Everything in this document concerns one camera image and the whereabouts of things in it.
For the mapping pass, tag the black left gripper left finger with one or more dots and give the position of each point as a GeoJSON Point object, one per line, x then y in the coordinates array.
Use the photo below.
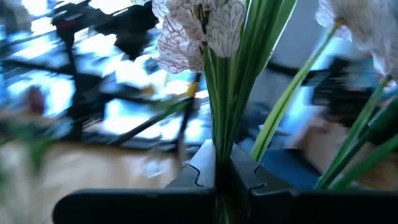
{"type": "Point", "coordinates": [140, 207]}

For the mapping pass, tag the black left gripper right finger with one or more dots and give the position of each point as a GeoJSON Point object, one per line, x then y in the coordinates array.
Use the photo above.
{"type": "Point", "coordinates": [311, 208]}

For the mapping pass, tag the white veined flower green leaves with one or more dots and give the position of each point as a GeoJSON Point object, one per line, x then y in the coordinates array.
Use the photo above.
{"type": "Point", "coordinates": [363, 28]}
{"type": "Point", "coordinates": [34, 149]}
{"type": "Point", "coordinates": [227, 93]}

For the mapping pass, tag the black tripod stand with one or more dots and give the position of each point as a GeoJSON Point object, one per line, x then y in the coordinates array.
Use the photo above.
{"type": "Point", "coordinates": [74, 93]}

